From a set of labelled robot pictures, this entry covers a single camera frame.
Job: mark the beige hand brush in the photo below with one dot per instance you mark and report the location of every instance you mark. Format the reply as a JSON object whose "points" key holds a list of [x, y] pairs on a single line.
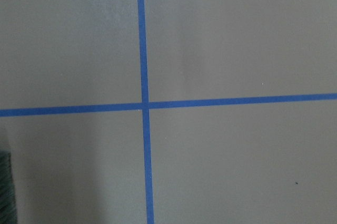
{"points": [[8, 199]]}

